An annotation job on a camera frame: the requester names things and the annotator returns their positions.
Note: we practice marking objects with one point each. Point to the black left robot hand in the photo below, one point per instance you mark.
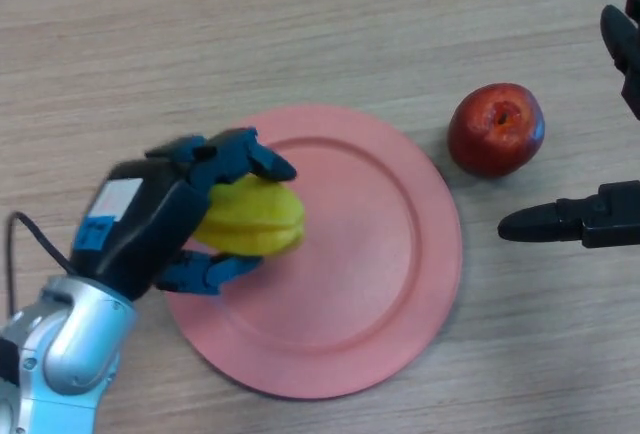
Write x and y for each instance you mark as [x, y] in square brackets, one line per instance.
[145, 219]

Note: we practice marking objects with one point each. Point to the red apple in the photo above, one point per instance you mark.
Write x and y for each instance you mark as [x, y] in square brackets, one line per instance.
[490, 134]

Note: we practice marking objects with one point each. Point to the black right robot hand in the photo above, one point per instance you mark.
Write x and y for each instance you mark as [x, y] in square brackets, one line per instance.
[610, 224]

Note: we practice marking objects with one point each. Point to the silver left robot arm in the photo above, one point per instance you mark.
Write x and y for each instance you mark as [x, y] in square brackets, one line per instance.
[70, 349]

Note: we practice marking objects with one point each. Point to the pink round plate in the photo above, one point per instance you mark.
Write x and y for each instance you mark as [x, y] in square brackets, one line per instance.
[360, 264]

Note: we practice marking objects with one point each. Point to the yellow starfruit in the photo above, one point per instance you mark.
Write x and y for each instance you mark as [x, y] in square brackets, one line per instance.
[260, 219]

